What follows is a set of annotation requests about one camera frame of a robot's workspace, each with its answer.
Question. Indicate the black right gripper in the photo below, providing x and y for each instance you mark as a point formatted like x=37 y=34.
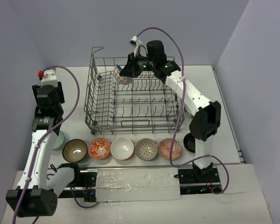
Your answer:
x=131 y=70

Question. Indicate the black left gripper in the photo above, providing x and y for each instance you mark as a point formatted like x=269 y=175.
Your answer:
x=37 y=88

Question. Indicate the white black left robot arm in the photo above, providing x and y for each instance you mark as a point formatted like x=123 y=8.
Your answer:
x=35 y=195

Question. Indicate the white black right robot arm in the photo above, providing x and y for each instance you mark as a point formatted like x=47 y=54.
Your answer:
x=206 y=114

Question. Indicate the pale green bowl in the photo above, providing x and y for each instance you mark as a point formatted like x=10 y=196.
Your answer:
x=59 y=141

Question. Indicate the dark bowl beige inside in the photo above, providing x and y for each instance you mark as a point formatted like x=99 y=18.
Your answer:
x=74 y=150

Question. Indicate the orange floral pattern bowl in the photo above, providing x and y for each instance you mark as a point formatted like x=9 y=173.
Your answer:
x=99 y=148

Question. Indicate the plain white bowl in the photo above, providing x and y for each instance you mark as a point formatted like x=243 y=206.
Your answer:
x=122 y=148

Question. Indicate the grey geometric pattern bowl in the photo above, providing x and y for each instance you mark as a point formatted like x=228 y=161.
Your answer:
x=146 y=149

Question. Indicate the orange diamond pattern bowl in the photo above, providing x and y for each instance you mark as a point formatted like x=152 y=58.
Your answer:
x=165 y=146

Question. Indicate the black bowl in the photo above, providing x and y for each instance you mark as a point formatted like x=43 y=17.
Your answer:
x=189 y=143

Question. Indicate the grey taped cover panel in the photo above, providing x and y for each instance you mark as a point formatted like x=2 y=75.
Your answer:
x=137 y=184

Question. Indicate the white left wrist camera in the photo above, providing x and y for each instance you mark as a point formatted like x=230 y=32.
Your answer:
x=48 y=77

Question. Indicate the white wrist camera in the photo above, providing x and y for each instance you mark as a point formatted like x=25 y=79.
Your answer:
x=48 y=77
x=137 y=43

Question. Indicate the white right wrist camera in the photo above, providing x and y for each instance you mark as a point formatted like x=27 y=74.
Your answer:
x=137 y=43

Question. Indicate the grey wire dish rack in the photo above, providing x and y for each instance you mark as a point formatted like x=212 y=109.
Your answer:
x=146 y=105

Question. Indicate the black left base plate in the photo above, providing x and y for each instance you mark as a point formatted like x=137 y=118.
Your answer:
x=84 y=182

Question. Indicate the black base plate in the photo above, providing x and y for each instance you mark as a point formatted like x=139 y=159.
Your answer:
x=190 y=185
x=84 y=182

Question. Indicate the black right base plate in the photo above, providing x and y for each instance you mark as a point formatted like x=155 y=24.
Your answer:
x=190 y=185

